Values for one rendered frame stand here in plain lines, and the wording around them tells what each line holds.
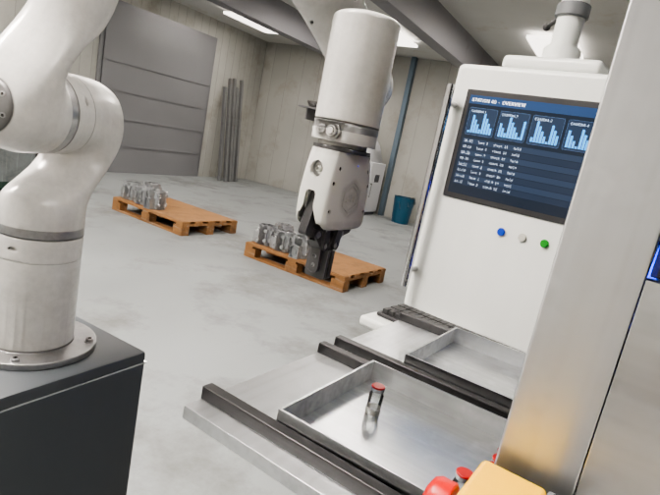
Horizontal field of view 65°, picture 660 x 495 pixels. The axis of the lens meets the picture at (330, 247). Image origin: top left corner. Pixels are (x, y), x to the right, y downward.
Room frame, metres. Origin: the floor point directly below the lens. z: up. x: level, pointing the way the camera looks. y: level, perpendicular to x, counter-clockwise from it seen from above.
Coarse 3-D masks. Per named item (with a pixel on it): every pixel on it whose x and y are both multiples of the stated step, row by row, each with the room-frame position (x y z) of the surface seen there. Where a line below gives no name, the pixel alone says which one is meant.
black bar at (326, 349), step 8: (320, 344) 0.90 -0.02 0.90; (328, 344) 0.91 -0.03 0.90; (320, 352) 0.90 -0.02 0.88; (328, 352) 0.89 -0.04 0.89; (336, 352) 0.88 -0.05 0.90; (344, 352) 0.88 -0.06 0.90; (336, 360) 0.88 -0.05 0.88; (344, 360) 0.87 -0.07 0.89; (352, 360) 0.87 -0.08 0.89; (360, 360) 0.86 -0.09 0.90; (368, 360) 0.87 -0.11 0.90
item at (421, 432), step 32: (352, 384) 0.78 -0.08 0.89; (384, 384) 0.82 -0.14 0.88; (416, 384) 0.79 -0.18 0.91; (288, 416) 0.61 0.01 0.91; (320, 416) 0.68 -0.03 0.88; (352, 416) 0.70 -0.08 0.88; (384, 416) 0.71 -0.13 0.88; (416, 416) 0.73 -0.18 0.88; (448, 416) 0.75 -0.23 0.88; (480, 416) 0.73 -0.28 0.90; (352, 448) 0.56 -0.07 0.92; (384, 448) 0.63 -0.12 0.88; (416, 448) 0.65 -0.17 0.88; (448, 448) 0.66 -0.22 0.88; (480, 448) 0.68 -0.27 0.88; (384, 480) 0.53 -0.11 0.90; (416, 480) 0.57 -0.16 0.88
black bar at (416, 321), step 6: (402, 312) 1.19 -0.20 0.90; (402, 318) 1.19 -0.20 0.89; (408, 318) 1.18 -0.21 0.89; (414, 318) 1.17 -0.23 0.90; (420, 318) 1.18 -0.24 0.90; (414, 324) 1.17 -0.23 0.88; (420, 324) 1.16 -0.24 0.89; (426, 324) 1.16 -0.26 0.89; (432, 324) 1.15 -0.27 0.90; (438, 324) 1.16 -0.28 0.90; (426, 330) 1.15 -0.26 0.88; (432, 330) 1.15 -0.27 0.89; (438, 330) 1.14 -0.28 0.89; (444, 330) 1.13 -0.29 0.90
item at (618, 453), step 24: (648, 288) 0.38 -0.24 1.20; (648, 312) 0.38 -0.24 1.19; (648, 336) 0.38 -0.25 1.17; (624, 360) 0.38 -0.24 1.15; (648, 360) 0.37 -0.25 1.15; (624, 384) 0.38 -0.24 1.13; (648, 384) 0.37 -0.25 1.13; (624, 408) 0.38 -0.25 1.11; (648, 408) 0.37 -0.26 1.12; (600, 432) 0.38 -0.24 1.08; (624, 432) 0.37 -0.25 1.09; (648, 432) 0.36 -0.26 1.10; (600, 456) 0.38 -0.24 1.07; (624, 456) 0.37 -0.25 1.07; (648, 456) 0.36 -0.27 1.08; (600, 480) 0.37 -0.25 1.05; (624, 480) 0.37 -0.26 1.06; (648, 480) 0.36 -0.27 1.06
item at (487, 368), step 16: (448, 336) 1.07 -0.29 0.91; (464, 336) 1.10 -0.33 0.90; (416, 352) 0.93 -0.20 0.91; (432, 352) 1.01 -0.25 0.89; (448, 352) 1.04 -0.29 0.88; (464, 352) 1.06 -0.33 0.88; (480, 352) 1.08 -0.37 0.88; (496, 352) 1.06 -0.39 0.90; (512, 352) 1.05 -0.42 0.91; (432, 368) 0.87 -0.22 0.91; (448, 368) 0.95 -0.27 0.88; (464, 368) 0.97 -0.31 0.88; (480, 368) 0.98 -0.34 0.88; (496, 368) 1.00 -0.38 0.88; (512, 368) 1.02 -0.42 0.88; (464, 384) 0.84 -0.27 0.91; (480, 384) 0.91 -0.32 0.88; (496, 384) 0.92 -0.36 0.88; (512, 384) 0.94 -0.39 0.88; (496, 400) 0.81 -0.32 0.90; (512, 400) 0.79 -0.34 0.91
